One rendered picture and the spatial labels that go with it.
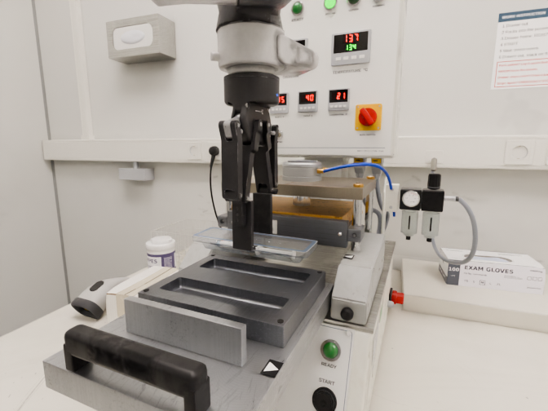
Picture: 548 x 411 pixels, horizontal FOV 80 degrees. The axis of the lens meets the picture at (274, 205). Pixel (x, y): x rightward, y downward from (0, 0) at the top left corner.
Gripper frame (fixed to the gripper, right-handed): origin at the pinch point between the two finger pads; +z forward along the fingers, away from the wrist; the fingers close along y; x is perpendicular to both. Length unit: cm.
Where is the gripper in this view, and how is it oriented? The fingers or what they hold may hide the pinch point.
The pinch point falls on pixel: (253, 222)
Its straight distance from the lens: 47.9
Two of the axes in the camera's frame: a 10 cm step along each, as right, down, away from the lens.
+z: 0.0, 9.8, 2.0
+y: -4.1, 1.8, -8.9
